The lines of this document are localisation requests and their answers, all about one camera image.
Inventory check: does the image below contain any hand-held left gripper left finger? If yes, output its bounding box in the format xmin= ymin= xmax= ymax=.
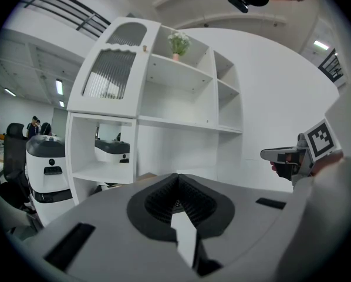
xmin=25 ymin=173 xmax=194 ymax=282

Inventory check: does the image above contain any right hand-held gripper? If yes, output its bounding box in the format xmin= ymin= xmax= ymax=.
xmin=260 ymin=118 xmax=343 ymax=185

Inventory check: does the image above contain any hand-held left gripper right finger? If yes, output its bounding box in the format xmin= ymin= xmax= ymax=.
xmin=177 ymin=173 xmax=308 ymax=282

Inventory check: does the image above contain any person's right forearm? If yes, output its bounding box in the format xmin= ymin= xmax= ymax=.
xmin=310 ymin=150 xmax=345 ymax=177

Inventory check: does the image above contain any person's right hand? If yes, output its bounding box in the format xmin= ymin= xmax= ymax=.
xmin=270 ymin=160 xmax=293 ymax=180

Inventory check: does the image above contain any person's beige sweatshirt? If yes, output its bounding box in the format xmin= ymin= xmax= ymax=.
xmin=276 ymin=66 xmax=351 ymax=282

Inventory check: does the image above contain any white and black robot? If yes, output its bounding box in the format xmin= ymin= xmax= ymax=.
xmin=25 ymin=133 xmax=74 ymax=229
xmin=94 ymin=137 xmax=131 ymax=165

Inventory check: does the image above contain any black metal railing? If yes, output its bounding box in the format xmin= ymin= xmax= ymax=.
xmin=317 ymin=48 xmax=345 ymax=85
xmin=22 ymin=0 xmax=112 ymax=39

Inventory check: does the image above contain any white shelf unit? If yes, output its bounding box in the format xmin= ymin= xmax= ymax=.
xmin=65 ymin=16 xmax=244 ymax=207

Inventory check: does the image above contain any black office chair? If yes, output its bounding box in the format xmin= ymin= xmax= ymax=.
xmin=0 ymin=122 xmax=32 ymax=216

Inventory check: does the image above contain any potted white flower plant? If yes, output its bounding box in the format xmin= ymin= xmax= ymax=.
xmin=166 ymin=30 xmax=192 ymax=62

